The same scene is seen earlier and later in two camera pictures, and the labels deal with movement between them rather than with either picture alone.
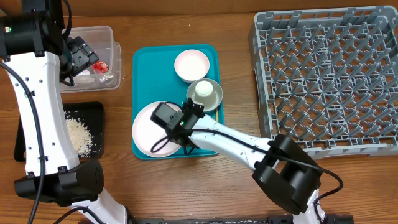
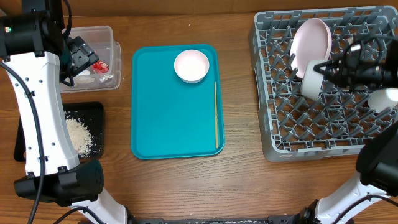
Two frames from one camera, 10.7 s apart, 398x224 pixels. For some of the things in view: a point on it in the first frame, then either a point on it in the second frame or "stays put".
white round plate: [150, 137] → [312, 42]
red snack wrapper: [100, 67] stays put
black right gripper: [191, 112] → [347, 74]
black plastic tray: [90, 114] stays put
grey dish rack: [328, 78] stays put
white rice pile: [81, 137] stays put
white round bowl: [191, 65] stays put
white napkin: [83, 77] stays put
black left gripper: [84, 56] stays put
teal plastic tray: [154, 78] stays put
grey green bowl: [206, 91] → [312, 80]
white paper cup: [205, 94] → [382, 99]
